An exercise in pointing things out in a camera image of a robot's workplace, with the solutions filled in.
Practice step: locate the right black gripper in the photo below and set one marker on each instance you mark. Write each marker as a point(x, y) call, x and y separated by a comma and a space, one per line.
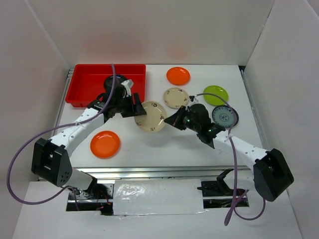
point(176, 119)

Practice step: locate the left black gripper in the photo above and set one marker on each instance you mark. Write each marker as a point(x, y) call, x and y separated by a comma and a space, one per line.
point(138, 110)

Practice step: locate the cream floral plate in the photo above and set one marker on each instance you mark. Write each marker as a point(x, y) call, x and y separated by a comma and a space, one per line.
point(153, 121)
point(175, 98)

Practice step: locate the black plate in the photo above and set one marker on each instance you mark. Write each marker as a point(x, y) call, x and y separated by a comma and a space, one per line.
point(108, 83)

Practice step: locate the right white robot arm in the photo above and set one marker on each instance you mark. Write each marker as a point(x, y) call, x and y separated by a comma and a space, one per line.
point(271, 173)

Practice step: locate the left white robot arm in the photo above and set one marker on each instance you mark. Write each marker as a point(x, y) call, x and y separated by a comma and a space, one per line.
point(51, 157)

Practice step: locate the red plastic bin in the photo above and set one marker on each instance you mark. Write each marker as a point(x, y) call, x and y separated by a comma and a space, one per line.
point(87, 81)

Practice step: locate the blue white patterned plate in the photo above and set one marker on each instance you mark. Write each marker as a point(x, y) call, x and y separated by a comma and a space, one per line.
point(225, 117)

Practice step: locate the orange plate far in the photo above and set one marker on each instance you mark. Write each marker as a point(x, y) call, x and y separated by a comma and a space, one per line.
point(178, 76)

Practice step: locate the orange plate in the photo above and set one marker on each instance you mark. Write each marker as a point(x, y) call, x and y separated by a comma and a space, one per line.
point(105, 144)
point(178, 76)

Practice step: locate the orange plate near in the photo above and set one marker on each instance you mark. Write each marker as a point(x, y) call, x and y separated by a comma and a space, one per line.
point(105, 144)

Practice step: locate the green plate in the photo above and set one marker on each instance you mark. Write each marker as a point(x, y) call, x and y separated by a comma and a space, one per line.
point(216, 90)

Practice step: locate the white foil cover plate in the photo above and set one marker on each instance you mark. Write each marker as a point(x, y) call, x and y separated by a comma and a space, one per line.
point(157, 197)

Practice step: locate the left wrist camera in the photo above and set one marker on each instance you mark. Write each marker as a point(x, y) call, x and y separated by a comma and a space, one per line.
point(128, 85)

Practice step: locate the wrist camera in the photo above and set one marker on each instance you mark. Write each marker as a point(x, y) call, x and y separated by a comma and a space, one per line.
point(128, 85)
point(192, 101)

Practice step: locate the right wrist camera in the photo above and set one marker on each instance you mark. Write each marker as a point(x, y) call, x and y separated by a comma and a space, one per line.
point(192, 101)

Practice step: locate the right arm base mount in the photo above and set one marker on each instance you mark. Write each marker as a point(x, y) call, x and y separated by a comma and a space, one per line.
point(216, 193)

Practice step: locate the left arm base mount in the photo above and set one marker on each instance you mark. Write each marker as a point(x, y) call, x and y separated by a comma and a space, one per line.
point(101, 201)

